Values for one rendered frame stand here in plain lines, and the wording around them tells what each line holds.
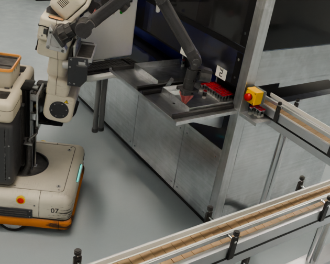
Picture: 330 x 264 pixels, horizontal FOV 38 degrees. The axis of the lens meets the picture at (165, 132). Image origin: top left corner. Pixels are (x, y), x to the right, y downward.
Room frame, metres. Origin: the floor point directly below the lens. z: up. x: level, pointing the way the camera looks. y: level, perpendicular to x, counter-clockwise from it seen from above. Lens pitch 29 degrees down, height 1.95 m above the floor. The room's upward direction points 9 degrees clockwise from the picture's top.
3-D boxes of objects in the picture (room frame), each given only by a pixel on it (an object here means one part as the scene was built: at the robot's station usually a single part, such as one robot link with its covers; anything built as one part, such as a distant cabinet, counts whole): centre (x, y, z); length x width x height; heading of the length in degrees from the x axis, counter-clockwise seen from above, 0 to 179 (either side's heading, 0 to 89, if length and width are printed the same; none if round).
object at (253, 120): (2.29, -0.47, 0.87); 0.14 x 0.13 x 0.02; 128
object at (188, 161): (3.42, -0.13, 0.44); 2.06 x 1.00 x 0.88; 38
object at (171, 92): (2.39, -0.16, 0.90); 0.34 x 0.26 x 0.04; 127
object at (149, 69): (2.67, 0.03, 0.90); 0.34 x 0.26 x 0.04; 128
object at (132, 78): (2.49, -0.02, 0.87); 0.70 x 0.48 x 0.02; 38
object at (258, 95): (2.28, -0.43, 1.00); 0.08 x 0.07 x 0.07; 128
